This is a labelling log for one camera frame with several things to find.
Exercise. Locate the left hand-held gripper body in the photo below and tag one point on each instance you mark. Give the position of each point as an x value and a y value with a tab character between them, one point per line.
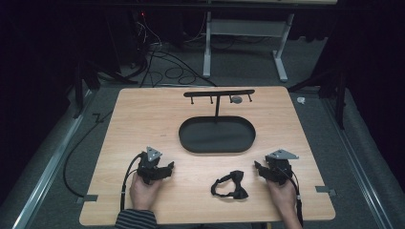
149	167

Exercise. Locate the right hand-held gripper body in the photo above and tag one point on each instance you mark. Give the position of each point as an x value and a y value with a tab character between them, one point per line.
279	167

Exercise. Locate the person's left hand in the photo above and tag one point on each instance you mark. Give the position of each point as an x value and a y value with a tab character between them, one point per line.
144	194

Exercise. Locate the person's right hand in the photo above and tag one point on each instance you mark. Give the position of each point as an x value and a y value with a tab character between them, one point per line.
283	198

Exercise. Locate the black bow tie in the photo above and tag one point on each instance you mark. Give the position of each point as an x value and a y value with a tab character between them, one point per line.
235	186

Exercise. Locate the grey tape strip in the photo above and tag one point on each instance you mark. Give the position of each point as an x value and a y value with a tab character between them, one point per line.
325	190
86	198

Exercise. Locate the black hook rack with tray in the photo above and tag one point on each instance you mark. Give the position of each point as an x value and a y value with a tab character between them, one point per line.
216	135

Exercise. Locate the small grey round disc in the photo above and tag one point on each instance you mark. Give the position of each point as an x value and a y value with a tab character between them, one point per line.
236	99

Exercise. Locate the crumpled white paper scrap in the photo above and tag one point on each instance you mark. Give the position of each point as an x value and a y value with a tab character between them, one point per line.
301	100

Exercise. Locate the black tripod stand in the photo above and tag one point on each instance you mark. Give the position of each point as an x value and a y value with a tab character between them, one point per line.
334	86
86	74

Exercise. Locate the metal floor rail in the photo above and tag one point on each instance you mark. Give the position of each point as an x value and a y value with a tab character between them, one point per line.
356	165
47	171

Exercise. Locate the white metal desk frame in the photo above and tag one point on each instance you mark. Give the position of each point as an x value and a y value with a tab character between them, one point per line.
245	28

